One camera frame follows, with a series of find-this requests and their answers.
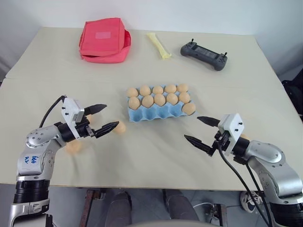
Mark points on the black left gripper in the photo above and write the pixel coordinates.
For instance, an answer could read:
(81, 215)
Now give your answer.
(83, 129)

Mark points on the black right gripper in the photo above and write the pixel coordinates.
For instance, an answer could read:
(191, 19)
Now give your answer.
(221, 140)

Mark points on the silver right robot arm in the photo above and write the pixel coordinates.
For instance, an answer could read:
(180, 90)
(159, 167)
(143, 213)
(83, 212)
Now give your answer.
(272, 160)

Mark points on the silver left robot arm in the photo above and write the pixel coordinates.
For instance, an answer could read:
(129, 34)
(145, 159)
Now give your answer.
(39, 139)

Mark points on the blue egg tray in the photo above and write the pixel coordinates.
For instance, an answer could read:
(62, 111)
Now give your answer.
(154, 114)

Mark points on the tan egg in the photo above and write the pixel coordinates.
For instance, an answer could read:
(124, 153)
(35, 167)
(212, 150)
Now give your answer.
(159, 99)
(189, 108)
(148, 101)
(134, 103)
(170, 88)
(121, 128)
(184, 97)
(157, 90)
(182, 87)
(74, 148)
(131, 92)
(172, 98)
(245, 137)
(145, 90)

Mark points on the grey handheld remote controller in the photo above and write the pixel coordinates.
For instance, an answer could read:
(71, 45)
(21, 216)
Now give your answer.
(203, 55)

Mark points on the red fabric bag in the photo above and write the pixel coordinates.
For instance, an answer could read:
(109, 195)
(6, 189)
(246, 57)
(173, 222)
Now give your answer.
(101, 40)

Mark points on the dark grey rounded leg shape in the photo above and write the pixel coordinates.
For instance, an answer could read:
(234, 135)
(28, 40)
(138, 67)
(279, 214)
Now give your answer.
(181, 208)
(119, 210)

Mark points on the white sneaker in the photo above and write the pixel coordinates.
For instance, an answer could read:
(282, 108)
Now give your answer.
(249, 201)

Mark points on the black object beside table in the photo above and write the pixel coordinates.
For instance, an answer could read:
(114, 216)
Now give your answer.
(293, 97)

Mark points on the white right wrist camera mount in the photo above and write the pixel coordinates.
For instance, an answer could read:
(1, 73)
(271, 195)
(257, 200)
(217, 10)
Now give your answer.
(230, 127)

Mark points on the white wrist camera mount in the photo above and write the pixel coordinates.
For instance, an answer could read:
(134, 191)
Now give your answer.
(230, 127)
(71, 111)

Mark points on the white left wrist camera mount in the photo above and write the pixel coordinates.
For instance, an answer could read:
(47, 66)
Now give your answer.
(71, 111)

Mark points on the metal floor bracket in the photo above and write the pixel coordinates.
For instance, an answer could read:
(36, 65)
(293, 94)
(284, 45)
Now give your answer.
(217, 214)

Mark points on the rusty metal table frame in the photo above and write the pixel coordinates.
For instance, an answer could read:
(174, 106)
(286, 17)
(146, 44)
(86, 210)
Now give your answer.
(88, 205)

